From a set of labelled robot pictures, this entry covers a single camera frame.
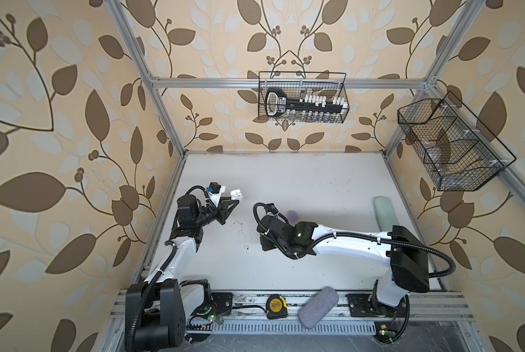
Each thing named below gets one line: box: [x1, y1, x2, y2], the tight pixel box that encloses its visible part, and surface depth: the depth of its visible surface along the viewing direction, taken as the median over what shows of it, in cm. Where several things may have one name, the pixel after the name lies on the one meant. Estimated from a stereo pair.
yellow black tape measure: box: [265, 293, 289, 320], surface depth 73 cm
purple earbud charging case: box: [287, 209, 298, 222], surface depth 98 cm
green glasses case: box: [373, 195, 400, 232], surface depth 96 cm
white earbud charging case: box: [230, 189, 243, 201], surface depth 82 cm
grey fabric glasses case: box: [298, 286, 339, 330], surface depth 72 cm
